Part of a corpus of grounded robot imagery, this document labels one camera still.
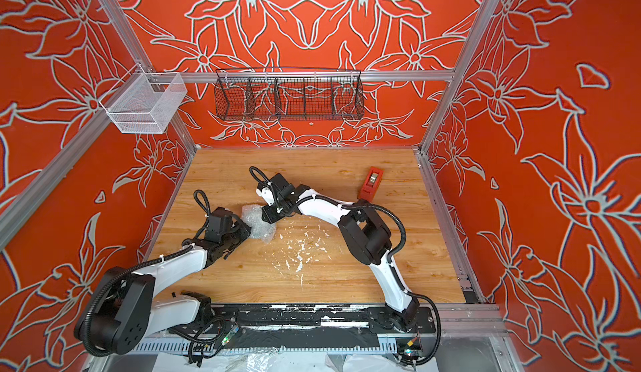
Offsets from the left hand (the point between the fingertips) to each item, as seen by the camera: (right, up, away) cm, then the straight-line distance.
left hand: (252, 224), depth 91 cm
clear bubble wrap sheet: (+4, -1, -4) cm, 5 cm away
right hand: (+5, +6, -1) cm, 8 cm away
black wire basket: (+12, +52, +9) cm, 54 cm away
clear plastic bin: (-41, +46, 0) cm, 61 cm away
